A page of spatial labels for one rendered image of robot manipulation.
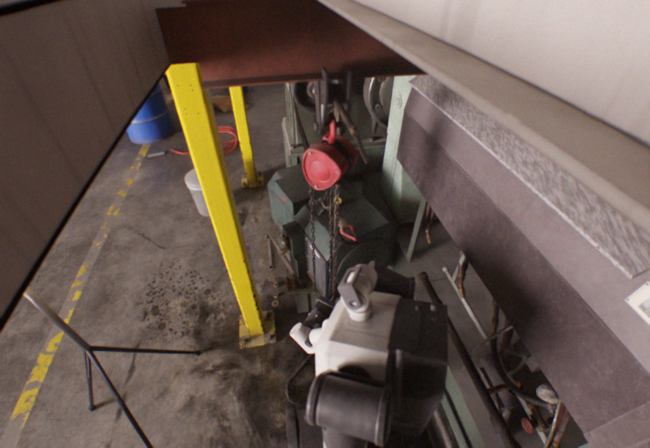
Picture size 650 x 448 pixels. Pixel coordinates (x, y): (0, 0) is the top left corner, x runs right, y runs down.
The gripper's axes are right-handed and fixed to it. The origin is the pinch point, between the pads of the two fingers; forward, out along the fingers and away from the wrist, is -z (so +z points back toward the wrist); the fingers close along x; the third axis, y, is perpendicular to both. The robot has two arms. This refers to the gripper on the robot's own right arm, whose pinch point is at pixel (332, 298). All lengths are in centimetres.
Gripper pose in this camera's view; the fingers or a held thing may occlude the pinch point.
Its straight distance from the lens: 151.1
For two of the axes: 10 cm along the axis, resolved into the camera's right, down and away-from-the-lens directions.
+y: 0.0, -7.7, -6.4
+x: 8.6, 3.3, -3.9
